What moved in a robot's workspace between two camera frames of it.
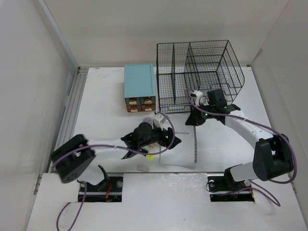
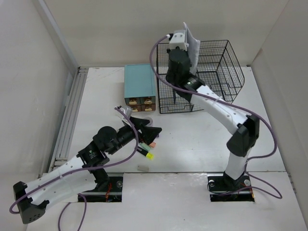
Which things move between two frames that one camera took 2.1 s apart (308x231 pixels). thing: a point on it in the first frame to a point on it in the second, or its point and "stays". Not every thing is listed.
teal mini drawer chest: x=139 y=90 stays
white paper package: x=186 y=151 to x=193 y=45
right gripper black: x=194 y=118 to x=187 y=54
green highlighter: x=146 y=148 stays
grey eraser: x=143 y=167 stays
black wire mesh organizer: x=199 y=66 stays
